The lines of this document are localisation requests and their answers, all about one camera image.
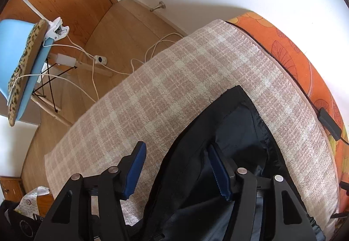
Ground leopard print cushion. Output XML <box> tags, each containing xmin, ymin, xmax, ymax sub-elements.
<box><xmin>8</xmin><ymin>19</ymin><xmax>48</xmax><ymax>127</ymax></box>

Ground white clip desk lamp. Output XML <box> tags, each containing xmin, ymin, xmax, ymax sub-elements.
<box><xmin>22</xmin><ymin>0</ymin><xmax>70</xmax><ymax>42</ymax></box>

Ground metal door stopper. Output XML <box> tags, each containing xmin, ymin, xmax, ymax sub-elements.
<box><xmin>150</xmin><ymin>1</ymin><xmax>166</xmax><ymax>12</ymax></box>

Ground light blue chair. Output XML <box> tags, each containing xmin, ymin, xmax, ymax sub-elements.
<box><xmin>1</xmin><ymin>19</ymin><xmax>72</xmax><ymax>127</ymax></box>

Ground plaid beige bed blanket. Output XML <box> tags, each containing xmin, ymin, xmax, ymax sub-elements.
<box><xmin>45</xmin><ymin>20</ymin><xmax>339</xmax><ymax>238</ymax></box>

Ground black pants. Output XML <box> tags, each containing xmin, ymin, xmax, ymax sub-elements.
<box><xmin>125</xmin><ymin>85</ymin><xmax>327</xmax><ymax>241</ymax></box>

